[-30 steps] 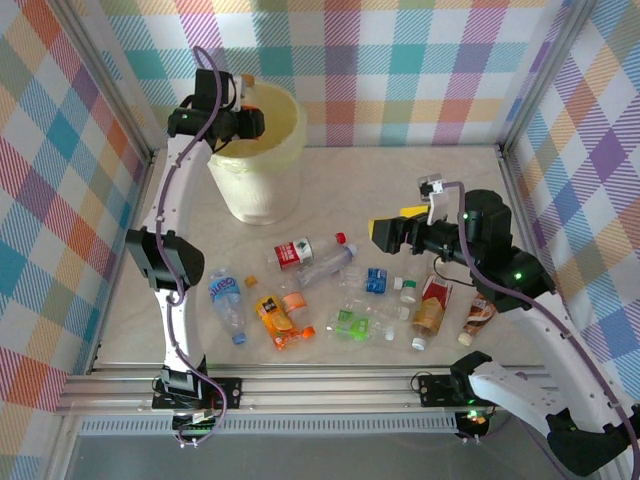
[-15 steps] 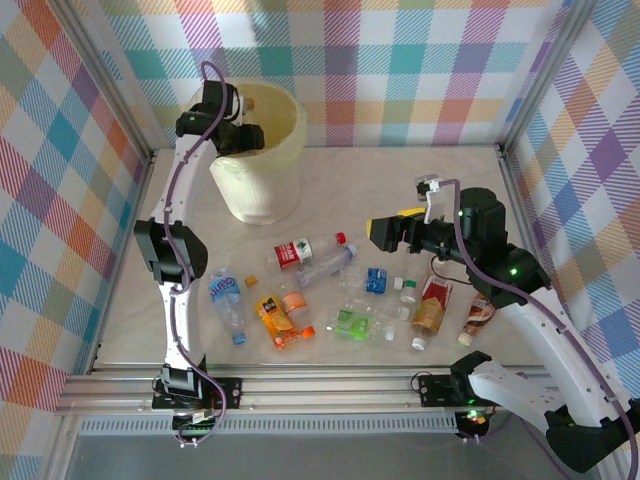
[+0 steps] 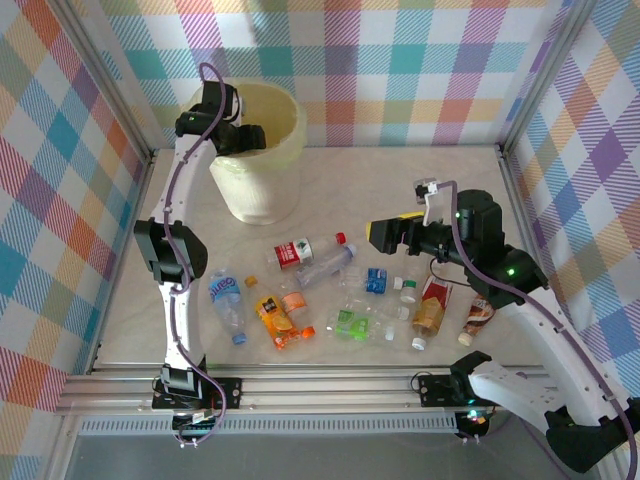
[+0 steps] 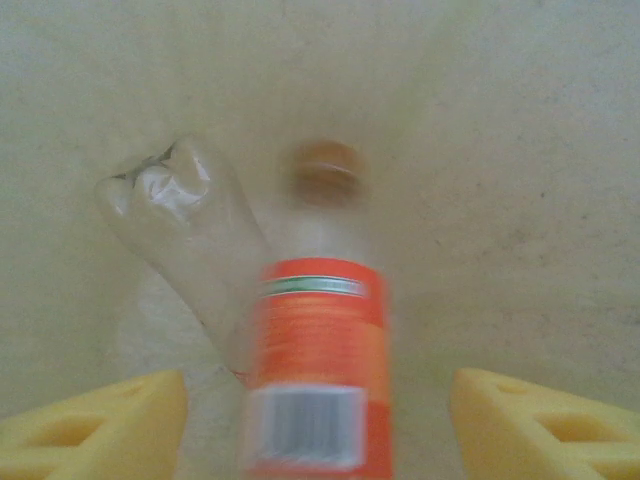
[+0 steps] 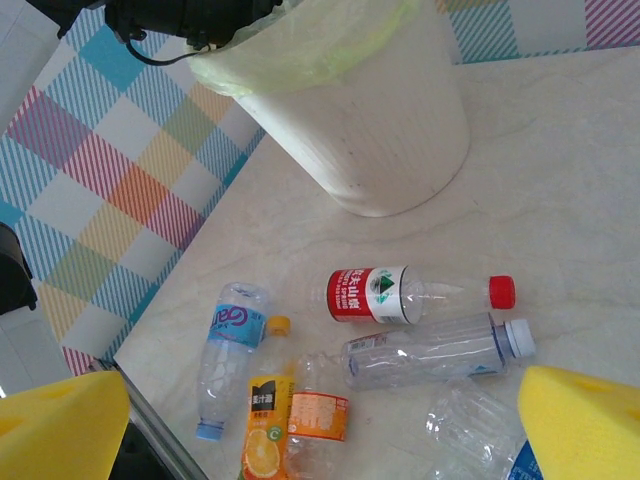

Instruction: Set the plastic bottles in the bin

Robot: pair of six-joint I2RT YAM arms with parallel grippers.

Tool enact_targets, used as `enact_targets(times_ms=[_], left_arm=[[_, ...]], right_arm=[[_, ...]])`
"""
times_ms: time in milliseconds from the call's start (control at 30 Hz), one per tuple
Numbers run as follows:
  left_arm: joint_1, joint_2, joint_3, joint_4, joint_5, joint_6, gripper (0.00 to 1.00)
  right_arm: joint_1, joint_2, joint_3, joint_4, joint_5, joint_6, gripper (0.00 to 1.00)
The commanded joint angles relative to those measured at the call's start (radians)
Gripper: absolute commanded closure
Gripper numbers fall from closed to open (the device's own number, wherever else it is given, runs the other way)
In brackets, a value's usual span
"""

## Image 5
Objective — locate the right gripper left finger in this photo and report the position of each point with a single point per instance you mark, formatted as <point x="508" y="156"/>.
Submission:
<point x="55" y="435"/>

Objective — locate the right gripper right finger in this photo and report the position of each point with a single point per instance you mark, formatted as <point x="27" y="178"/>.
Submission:
<point x="585" y="430"/>

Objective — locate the blue label crushed clear bottle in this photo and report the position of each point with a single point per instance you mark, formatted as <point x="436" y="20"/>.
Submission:
<point x="465" y="430"/>

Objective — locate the tall clear bottle white cap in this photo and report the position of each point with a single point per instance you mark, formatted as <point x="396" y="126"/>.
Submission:
<point x="425" y="355"/>

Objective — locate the orange juice bottle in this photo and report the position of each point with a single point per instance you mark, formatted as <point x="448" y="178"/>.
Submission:
<point x="265" y="415"/>

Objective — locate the water bottle blue cap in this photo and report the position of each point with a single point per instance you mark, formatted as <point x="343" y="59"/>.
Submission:
<point x="235" y="325"/>

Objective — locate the yellow bottle cap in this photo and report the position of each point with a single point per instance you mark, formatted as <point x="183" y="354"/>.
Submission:
<point x="279" y="325"/>

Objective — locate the orange label clear bottle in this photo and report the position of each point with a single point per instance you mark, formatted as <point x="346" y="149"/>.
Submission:
<point x="320" y="415"/>

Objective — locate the red green label water bottle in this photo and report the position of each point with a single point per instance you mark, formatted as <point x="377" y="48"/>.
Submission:
<point x="355" y="295"/>

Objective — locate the yellow-green bin liner bag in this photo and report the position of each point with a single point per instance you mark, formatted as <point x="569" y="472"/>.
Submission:
<point x="280" y="60"/>

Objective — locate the white plastic waste bin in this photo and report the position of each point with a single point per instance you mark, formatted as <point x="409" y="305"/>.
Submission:
<point x="380" y="135"/>

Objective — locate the aluminium front rail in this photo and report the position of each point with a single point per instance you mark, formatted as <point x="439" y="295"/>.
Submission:
<point x="152" y="425"/>

